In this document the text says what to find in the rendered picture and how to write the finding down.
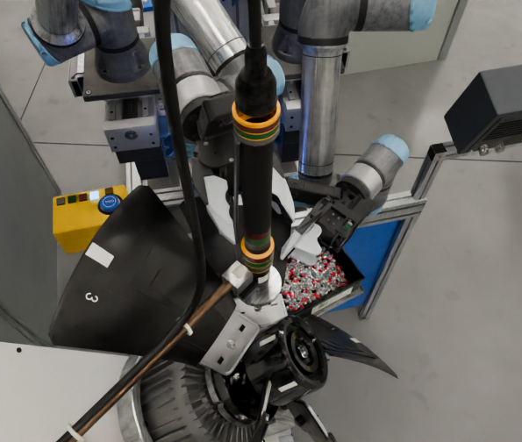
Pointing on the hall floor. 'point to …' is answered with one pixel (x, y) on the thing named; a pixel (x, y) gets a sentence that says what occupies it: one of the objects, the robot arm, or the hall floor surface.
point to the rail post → (387, 266)
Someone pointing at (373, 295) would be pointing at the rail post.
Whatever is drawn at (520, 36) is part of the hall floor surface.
